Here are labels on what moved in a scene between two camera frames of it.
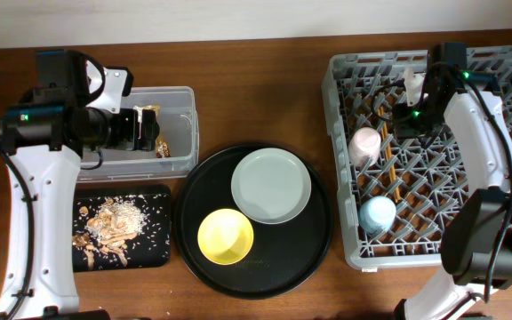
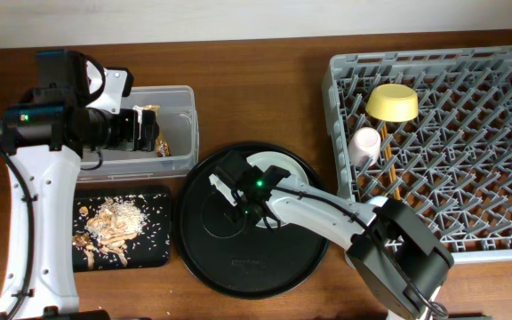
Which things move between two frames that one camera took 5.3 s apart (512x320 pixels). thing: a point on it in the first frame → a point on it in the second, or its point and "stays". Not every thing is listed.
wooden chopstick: [396, 193] stays
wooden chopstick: [387, 154] stays
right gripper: [402, 126] → [251, 219]
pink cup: [364, 148] stays
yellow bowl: [225, 236] → [393, 102]
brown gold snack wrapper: [163, 150] stays
